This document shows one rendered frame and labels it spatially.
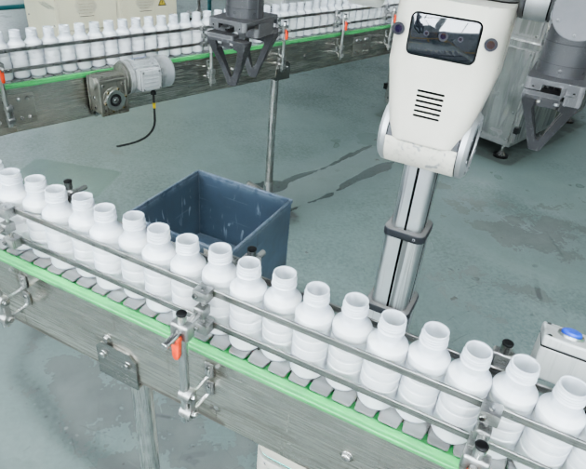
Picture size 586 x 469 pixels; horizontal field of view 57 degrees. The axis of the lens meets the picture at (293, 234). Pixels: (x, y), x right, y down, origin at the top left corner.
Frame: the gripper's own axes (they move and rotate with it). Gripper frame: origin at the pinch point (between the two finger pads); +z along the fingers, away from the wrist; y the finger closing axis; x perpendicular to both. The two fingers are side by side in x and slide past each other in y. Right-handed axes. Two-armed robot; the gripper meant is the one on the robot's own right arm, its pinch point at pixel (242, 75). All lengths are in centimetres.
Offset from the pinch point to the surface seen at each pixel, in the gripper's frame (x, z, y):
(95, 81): -109, 40, -75
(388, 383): 36, 34, 17
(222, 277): 6.7, 27.7, 15.6
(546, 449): 58, 33, 18
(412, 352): 38.3, 27.9, 15.6
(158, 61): -99, 36, -100
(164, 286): -4.8, 33.8, 16.2
